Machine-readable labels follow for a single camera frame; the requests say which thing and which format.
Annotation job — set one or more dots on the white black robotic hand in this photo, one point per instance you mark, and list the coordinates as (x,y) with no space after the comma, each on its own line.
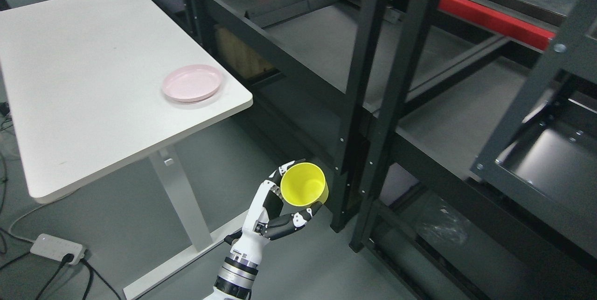
(269,218)

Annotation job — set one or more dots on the yellow plastic cup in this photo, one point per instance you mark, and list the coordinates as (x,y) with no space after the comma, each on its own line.
(304,184)

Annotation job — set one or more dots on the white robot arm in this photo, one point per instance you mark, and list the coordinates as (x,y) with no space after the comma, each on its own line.
(235,279)

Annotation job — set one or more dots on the dark metal shelf rack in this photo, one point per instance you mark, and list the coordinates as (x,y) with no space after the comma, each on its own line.
(503,132)

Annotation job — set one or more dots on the pink plastic plate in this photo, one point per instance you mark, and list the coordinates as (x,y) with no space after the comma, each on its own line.
(192,83)

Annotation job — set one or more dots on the white power strip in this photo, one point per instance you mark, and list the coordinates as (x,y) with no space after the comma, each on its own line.
(55,248)

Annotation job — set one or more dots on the white table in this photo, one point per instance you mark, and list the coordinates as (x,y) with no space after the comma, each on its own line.
(83,81)

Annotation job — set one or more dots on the red metal beam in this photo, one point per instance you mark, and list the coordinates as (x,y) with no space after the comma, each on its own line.
(498,22)

